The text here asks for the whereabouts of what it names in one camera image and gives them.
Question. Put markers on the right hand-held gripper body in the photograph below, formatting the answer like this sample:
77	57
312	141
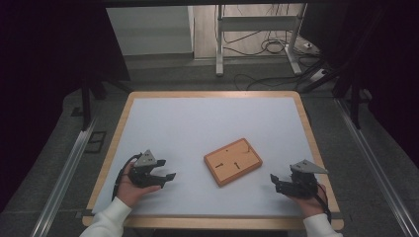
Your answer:
304	182

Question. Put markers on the person's right hand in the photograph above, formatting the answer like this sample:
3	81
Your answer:
311	205

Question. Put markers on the black floor socket plate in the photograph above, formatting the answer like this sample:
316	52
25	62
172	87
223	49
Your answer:
95	142

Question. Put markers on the white cabinet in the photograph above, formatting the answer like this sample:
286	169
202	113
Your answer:
150	29

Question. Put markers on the white power strip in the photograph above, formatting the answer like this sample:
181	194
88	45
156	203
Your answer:
318	75

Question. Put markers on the white metal desk frame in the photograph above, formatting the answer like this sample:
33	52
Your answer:
257	23

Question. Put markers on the dark curtain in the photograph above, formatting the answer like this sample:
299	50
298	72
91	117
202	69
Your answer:
388	65
42	82

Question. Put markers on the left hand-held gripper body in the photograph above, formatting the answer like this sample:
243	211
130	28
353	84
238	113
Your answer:
145	173

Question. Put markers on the black metal stand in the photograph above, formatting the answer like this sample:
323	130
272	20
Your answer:
86	105
355	105

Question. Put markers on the person's left hand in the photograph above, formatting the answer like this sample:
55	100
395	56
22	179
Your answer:
130	192

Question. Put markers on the aluminium rail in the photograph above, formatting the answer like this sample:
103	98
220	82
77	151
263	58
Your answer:
62	181
378	171

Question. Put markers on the orange wooden tray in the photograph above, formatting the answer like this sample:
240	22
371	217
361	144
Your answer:
234	161

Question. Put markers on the white table mat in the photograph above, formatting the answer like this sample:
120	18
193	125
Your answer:
204	125

